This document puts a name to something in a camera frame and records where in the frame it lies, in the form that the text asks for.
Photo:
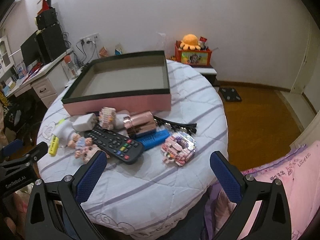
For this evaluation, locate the black hair clip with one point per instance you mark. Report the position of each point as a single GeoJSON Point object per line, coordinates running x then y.
{"type": "Point", "coordinates": [187, 128]}

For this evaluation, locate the white striped quilted tablecloth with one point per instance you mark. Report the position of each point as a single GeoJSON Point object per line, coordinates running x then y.
{"type": "Point", "coordinates": [147, 199]}

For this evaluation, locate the rose gold cylinder case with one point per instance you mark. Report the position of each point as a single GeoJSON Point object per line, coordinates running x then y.
{"type": "Point", "coordinates": [140, 124]}

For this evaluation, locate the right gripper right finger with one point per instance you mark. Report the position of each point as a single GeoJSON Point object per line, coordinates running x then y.
{"type": "Point", "coordinates": [273, 218]}

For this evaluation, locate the orange lid water bottle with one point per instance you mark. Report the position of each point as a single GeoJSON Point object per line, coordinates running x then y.
{"type": "Point", "coordinates": [71, 69]}

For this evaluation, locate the black tv remote control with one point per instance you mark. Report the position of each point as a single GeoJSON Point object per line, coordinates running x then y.
{"type": "Point", "coordinates": [121, 147]}

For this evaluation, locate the low white black cabinet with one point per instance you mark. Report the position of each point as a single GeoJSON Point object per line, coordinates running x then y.
{"type": "Point", "coordinates": [210, 74]}

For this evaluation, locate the blue highlighter pen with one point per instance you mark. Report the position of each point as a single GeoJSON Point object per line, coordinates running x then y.
{"type": "Point", "coordinates": [154, 139]}

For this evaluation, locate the large black speaker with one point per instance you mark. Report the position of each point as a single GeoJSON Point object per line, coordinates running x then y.
{"type": "Point", "coordinates": [50, 43]}

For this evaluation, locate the pink box with black rim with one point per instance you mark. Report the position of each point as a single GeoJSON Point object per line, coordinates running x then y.
{"type": "Point", "coordinates": [135, 82]}

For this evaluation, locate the black bathroom scale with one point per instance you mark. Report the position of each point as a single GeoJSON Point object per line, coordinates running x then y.
{"type": "Point", "coordinates": [230, 95]}

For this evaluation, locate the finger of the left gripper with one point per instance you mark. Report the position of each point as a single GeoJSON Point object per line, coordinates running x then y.
{"type": "Point", "coordinates": [12, 147]}
{"type": "Point", "coordinates": [39, 151]}

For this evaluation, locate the white desk with drawers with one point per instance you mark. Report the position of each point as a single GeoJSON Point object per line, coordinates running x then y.
{"type": "Point", "coordinates": [47, 83]}

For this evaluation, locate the white wall power strip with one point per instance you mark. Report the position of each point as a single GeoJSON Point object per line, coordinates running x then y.
{"type": "Point", "coordinates": [90, 38]}

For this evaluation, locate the red triangular flag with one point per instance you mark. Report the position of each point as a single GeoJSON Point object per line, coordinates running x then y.
{"type": "Point", "coordinates": [44, 7]}

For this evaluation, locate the white hair dryer toy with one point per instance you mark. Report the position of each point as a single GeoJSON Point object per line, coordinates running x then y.
{"type": "Point", "coordinates": [64, 131]}

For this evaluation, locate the orange octopus plush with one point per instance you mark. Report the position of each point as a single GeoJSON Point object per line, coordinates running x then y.
{"type": "Point", "coordinates": [190, 42]}

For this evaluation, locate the pink floral bedding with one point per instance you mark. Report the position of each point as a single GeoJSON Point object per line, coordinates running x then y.
{"type": "Point", "coordinates": [299, 173]}

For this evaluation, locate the white charger adapter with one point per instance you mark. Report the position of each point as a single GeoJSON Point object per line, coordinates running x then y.
{"type": "Point", "coordinates": [85, 122]}

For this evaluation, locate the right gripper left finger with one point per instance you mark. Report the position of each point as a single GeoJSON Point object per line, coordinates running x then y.
{"type": "Point", "coordinates": [54, 209]}

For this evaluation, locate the black computer monitor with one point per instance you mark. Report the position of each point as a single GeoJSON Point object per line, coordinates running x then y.
{"type": "Point", "coordinates": [30, 50]}

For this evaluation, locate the pink white block cat toy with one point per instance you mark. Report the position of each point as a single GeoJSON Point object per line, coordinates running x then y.
{"type": "Point", "coordinates": [107, 118]}

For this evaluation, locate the white earbuds case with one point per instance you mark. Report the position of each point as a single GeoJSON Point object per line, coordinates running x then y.
{"type": "Point", "coordinates": [119, 119]}

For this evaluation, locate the pink brick block toy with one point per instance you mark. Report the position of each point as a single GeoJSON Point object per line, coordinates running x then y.
{"type": "Point", "coordinates": [178, 148]}

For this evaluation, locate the orange snack bag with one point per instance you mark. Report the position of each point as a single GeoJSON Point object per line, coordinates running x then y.
{"type": "Point", "coordinates": [103, 52]}

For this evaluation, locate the yellow highlighter pen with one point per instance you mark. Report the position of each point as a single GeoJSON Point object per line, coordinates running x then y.
{"type": "Point", "coordinates": [53, 144]}

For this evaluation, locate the white glass cabinet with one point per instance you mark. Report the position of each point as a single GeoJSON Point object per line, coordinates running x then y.
{"type": "Point", "coordinates": [7, 61]}

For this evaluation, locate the red toy storage box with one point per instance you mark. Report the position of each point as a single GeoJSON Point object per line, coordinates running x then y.
{"type": "Point", "coordinates": [192, 57]}

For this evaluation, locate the pink pig doll figure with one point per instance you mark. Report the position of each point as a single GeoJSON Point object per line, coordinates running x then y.
{"type": "Point", "coordinates": [84, 148]}

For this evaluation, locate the small black speaker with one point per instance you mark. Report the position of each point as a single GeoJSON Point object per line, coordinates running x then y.
{"type": "Point", "coordinates": [46, 18]}

